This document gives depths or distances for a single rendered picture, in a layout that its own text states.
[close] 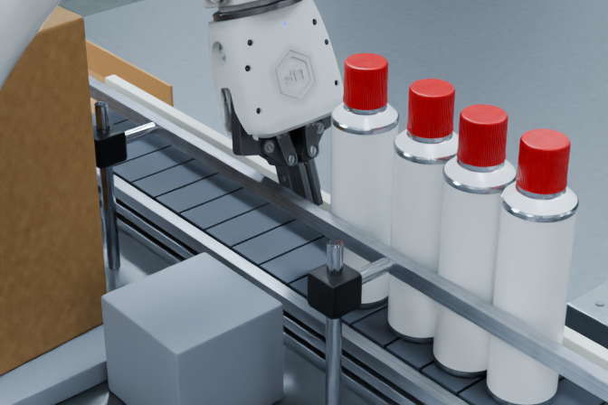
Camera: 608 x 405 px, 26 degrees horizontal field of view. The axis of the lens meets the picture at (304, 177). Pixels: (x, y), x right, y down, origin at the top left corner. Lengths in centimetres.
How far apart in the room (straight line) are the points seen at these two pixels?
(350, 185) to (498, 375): 18
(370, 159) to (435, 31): 75
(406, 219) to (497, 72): 66
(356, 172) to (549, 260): 18
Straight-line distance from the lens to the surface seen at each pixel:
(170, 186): 124
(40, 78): 97
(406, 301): 100
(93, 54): 159
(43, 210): 102
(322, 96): 108
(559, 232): 89
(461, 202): 91
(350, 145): 99
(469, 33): 172
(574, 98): 156
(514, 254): 90
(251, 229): 117
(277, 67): 105
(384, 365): 101
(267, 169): 119
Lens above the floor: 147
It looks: 28 degrees down
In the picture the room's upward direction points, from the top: straight up
